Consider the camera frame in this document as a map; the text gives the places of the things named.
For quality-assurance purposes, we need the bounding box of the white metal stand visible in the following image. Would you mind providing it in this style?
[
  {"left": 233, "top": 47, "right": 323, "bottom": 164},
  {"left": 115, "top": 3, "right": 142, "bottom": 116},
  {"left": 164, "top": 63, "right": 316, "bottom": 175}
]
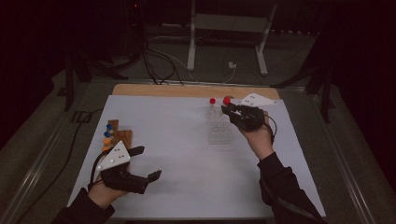
[{"left": 186, "top": 0, "right": 278, "bottom": 77}]

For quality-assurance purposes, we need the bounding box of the black floor bracket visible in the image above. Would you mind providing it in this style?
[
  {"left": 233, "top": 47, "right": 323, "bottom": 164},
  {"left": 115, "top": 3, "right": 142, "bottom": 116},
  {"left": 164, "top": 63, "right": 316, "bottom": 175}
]
[{"left": 71, "top": 109, "right": 93, "bottom": 124}]

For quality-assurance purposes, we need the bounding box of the wooden test tube rack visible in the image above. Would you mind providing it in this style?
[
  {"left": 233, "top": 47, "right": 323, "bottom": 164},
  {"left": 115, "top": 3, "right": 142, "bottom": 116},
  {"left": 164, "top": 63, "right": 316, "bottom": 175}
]
[{"left": 100, "top": 119, "right": 134, "bottom": 157}]

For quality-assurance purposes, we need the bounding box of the hand-held gripper cable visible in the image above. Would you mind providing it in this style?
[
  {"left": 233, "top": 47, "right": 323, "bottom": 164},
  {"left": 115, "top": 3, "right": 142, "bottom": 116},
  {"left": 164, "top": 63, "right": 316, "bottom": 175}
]
[
  {"left": 263, "top": 113, "right": 278, "bottom": 147},
  {"left": 89, "top": 151, "right": 109, "bottom": 191}
]

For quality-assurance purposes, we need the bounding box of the right hand-held gripper cable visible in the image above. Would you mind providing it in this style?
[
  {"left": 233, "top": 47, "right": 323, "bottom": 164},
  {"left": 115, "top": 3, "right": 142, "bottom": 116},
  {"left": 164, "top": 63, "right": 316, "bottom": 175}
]
[{"left": 263, "top": 113, "right": 278, "bottom": 147}]

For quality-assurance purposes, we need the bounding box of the person's left hand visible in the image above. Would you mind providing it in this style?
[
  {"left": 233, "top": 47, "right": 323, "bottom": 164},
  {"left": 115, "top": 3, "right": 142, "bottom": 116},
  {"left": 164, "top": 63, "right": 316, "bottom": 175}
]
[{"left": 87, "top": 178, "right": 129, "bottom": 210}]

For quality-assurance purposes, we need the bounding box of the white cable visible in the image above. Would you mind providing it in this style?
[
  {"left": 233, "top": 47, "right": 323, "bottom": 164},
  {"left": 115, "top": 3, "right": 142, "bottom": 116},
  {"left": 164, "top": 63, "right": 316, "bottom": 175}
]
[{"left": 146, "top": 35, "right": 236, "bottom": 85}]

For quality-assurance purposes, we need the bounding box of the left hand-held gripper cable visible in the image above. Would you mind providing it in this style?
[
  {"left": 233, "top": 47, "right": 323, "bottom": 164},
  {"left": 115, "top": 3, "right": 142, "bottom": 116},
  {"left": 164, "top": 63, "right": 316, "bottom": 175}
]
[{"left": 89, "top": 151, "right": 109, "bottom": 191}]

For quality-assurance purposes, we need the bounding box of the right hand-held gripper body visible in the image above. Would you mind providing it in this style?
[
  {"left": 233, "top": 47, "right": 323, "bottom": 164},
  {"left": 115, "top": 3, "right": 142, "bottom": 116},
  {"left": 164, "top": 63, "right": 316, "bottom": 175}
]
[{"left": 228, "top": 91, "right": 279, "bottom": 133}]

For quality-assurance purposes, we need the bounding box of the bundle of black cables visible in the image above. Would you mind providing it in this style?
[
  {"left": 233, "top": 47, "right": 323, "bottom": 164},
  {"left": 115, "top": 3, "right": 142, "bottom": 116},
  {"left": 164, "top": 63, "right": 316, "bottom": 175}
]
[{"left": 140, "top": 38, "right": 185, "bottom": 86}]

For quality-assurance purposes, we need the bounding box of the metal floor rail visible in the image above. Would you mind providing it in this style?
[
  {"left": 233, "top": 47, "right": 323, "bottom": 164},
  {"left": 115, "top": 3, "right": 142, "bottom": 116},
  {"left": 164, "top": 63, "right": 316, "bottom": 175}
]
[
  {"left": 0, "top": 116, "right": 74, "bottom": 224},
  {"left": 309, "top": 91, "right": 379, "bottom": 224}
]

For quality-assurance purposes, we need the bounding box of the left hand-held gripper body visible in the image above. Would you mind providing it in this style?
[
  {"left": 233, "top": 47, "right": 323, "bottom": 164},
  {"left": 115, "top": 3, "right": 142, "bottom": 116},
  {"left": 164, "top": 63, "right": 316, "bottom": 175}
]
[{"left": 96, "top": 140, "right": 150, "bottom": 195}]

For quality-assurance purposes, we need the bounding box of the white table mat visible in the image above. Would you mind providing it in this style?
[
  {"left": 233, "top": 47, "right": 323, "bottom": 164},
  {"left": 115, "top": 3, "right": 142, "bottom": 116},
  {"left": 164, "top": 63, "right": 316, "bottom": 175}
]
[{"left": 66, "top": 94, "right": 327, "bottom": 220}]

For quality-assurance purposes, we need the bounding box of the black tripod stand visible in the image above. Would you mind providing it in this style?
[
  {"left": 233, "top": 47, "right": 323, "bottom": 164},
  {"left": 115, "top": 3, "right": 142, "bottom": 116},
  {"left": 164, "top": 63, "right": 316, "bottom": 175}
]
[{"left": 270, "top": 57, "right": 337, "bottom": 124}]

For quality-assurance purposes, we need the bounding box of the clear plastic test tube rack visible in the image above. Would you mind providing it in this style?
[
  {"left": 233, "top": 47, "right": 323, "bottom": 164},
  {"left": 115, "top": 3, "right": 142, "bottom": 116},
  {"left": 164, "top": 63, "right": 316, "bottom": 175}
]
[{"left": 206, "top": 105, "right": 234, "bottom": 146}]

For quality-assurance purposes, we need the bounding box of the person's right hand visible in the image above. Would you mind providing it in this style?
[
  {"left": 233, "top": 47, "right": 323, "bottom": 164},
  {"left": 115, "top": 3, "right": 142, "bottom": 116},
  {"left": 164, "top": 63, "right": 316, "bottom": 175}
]
[{"left": 240, "top": 111, "right": 276, "bottom": 161}]

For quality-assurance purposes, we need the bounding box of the black floor cable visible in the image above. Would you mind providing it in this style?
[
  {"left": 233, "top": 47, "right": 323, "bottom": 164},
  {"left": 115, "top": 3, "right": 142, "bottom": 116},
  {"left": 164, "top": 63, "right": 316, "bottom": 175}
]
[{"left": 14, "top": 106, "right": 105, "bottom": 224}]

